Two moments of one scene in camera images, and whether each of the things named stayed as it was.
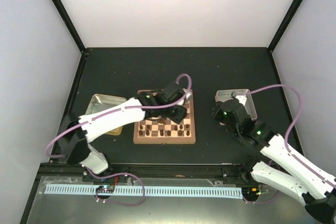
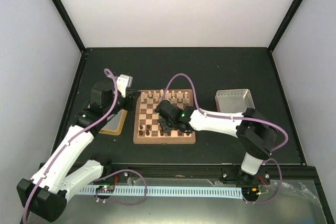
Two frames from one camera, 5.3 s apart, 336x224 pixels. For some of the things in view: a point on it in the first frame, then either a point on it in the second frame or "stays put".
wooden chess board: [166, 130] stays put
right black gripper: [218, 115] to [165, 128]
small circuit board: [105, 189] stays put
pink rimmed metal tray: [243, 95] stays put
